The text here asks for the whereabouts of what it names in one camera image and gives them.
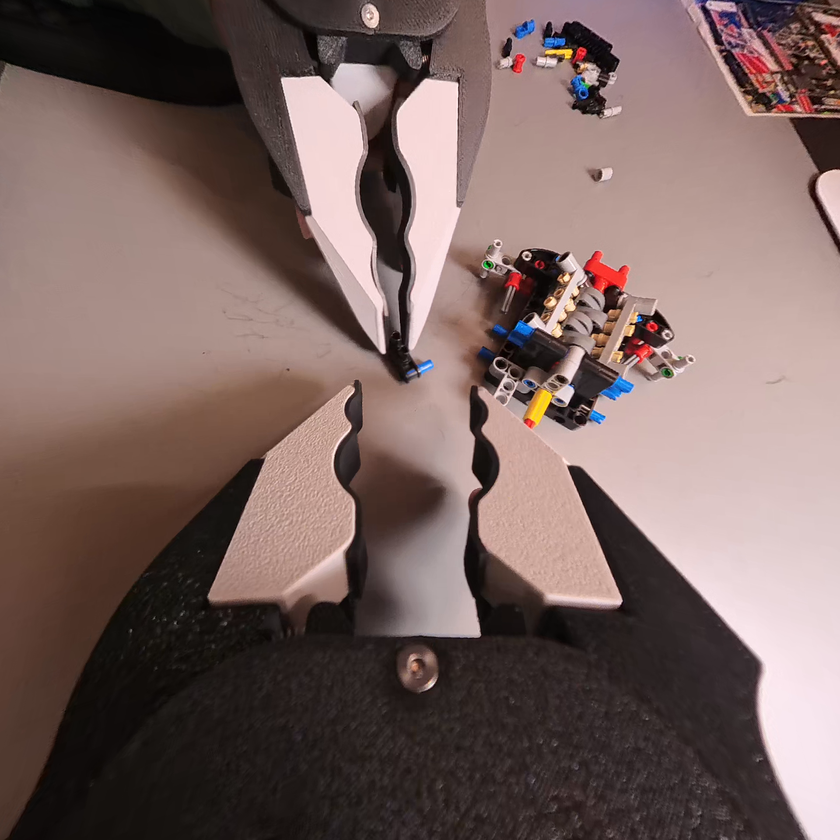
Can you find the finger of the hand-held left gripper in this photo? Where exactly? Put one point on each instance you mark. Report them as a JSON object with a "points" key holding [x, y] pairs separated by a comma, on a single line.
{"points": [[328, 184], [436, 170]]}

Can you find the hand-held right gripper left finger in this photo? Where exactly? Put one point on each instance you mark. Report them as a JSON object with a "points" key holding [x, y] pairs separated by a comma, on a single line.
{"points": [[289, 525]]}

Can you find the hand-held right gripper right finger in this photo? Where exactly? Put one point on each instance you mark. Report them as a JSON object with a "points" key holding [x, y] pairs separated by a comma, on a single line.
{"points": [[544, 525]]}

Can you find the lego car chassis assembly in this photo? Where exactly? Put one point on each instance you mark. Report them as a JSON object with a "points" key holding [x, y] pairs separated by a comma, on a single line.
{"points": [[577, 334]]}

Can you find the black lego beam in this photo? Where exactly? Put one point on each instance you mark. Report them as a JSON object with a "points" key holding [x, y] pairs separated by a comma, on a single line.
{"points": [[405, 364]]}

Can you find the pile of small lego pieces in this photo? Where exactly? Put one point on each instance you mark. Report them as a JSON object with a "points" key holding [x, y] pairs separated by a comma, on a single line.
{"points": [[577, 59]]}

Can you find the printed lego instruction booklet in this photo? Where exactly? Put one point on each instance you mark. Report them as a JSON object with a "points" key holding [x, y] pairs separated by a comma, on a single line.
{"points": [[774, 59]]}

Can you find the person's left hand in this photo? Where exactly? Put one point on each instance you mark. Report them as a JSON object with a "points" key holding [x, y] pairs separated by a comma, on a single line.
{"points": [[302, 226]]}

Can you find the black chair armrest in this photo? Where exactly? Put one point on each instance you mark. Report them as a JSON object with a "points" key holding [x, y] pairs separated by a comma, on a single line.
{"points": [[98, 52]]}

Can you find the black mat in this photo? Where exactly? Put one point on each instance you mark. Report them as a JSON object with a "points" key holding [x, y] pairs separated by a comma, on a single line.
{"points": [[820, 138]]}

